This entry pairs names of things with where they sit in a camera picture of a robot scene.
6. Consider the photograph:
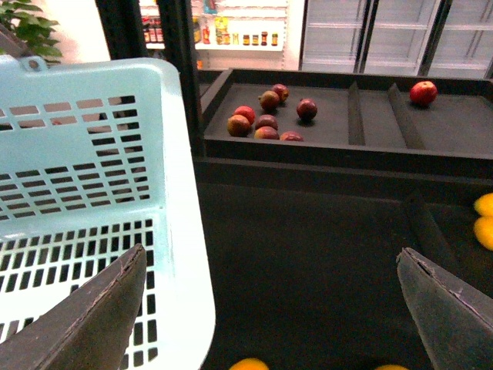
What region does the black fruit display shelf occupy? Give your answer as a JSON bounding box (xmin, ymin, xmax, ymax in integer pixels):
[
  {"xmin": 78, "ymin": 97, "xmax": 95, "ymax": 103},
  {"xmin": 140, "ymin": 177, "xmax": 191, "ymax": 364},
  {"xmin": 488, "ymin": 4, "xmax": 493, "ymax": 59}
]
[{"xmin": 194, "ymin": 69, "xmax": 492, "ymax": 369}]

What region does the light blue plastic basket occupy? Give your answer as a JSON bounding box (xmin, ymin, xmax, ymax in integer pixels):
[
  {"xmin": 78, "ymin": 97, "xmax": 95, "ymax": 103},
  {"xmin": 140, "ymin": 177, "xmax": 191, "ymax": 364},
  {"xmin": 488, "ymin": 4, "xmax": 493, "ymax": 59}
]
[{"xmin": 1, "ymin": 55, "xmax": 216, "ymax": 369}]

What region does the glass door display fridge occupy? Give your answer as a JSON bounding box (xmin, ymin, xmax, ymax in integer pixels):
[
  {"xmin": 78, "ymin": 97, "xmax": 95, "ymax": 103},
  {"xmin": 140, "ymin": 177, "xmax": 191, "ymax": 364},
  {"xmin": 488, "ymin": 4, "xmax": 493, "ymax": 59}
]
[{"xmin": 300, "ymin": 1, "xmax": 492, "ymax": 79}]

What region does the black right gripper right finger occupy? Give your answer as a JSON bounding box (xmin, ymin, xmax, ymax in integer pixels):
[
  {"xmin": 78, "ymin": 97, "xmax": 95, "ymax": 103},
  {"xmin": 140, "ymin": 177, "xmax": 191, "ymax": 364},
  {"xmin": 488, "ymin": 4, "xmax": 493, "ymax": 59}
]
[{"xmin": 397, "ymin": 248, "xmax": 492, "ymax": 369}]

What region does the red apple right tray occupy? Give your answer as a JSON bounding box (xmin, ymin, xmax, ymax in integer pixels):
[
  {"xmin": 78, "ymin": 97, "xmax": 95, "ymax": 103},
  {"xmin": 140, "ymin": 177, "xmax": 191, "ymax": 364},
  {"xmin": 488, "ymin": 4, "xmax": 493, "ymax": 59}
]
[{"xmin": 409, "ymin": 81, "xmax": 438, "ymax": 107}]

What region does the red mango cluster fruit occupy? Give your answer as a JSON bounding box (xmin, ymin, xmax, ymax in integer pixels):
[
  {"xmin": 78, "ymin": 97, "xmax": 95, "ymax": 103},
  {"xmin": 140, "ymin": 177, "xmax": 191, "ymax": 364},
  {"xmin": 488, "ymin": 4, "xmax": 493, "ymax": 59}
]
[{"xmin": 297, "ymin": 99, "xmax": 317, "ymax": 121}]

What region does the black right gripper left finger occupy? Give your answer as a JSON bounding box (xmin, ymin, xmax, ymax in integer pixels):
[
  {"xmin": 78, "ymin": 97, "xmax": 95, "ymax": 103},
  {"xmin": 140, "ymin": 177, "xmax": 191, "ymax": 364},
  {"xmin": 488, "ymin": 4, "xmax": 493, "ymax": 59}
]
[{"xmin": 1, "ymin": 244, "xmax": 147, "ymax": 369}]

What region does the green potted plant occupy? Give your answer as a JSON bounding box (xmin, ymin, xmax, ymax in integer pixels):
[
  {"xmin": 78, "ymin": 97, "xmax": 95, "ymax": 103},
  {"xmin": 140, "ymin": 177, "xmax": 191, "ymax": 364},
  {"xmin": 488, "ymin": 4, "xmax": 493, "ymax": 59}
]
[{"xmin": 1, "ymin": 0, "xmax": 62, "ymax": 66}]

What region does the white shelf with bottles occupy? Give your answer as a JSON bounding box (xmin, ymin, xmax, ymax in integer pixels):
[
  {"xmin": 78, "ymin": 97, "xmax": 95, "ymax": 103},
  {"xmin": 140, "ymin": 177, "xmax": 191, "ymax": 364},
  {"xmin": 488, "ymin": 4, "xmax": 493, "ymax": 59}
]
[{"xmin": 139, "ymin": 0, "xmax": 290, "ymax": 70}]

